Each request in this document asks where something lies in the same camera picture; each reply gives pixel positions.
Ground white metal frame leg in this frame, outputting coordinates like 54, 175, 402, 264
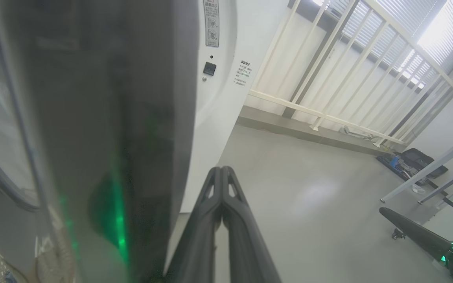
418, 159, 453, 205
380, 128, 453, 204

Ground white window blinds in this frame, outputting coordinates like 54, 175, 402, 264
313, 0, 453, 91

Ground dark washing machine door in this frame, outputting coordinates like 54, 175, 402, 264
0, 0, 200, 283

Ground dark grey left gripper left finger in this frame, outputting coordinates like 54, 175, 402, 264
164, 166, 224, 283

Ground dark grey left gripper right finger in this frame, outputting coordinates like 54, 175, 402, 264
222, 166, 282, 283

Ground grey warning label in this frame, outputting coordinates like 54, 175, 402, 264
203, 0, 220, 48

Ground black case with blue tools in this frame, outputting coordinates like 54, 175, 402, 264
376, 148, 449, 186

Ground white front-load washing machine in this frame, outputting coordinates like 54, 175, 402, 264
164, 0, 295, 215

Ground white metal railing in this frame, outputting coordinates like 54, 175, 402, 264
249, 0, 453, 148

